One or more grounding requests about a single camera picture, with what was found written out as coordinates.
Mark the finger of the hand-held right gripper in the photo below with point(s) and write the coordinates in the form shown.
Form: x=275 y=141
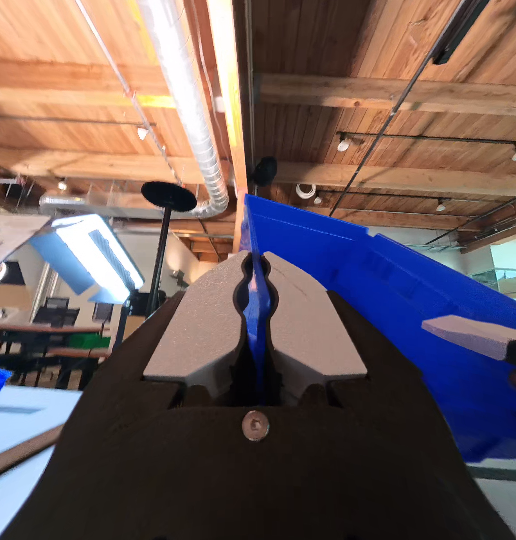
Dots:
x=468 y=335

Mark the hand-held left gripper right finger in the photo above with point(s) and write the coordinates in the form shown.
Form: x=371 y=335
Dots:
x=312 y=329

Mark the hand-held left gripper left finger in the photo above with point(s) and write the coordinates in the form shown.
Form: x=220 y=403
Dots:
x=199 y=329

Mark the black light stand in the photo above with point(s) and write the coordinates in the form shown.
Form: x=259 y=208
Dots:
x=123 y=320

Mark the dark monitor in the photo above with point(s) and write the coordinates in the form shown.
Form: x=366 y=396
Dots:
x=102 y=312

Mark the green crate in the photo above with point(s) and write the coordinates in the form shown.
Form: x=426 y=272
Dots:
x=89 y=341

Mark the black floor lamp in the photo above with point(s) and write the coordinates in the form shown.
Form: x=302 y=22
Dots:
x=167 y=196

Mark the white light panel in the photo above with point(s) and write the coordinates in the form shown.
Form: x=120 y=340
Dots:
x=85 y=253

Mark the printed instruction sheet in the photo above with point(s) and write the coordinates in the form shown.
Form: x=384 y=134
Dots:
x=9 y=240

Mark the black track light bar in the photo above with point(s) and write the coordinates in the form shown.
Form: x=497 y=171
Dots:
x=460 y=29

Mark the wooden post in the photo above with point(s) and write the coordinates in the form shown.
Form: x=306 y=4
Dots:
x=239 y=202

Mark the black dome camera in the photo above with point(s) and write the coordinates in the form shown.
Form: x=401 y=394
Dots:
x=264 y=171

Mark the silver air duct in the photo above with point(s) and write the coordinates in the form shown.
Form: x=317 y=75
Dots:
x=186 y=105

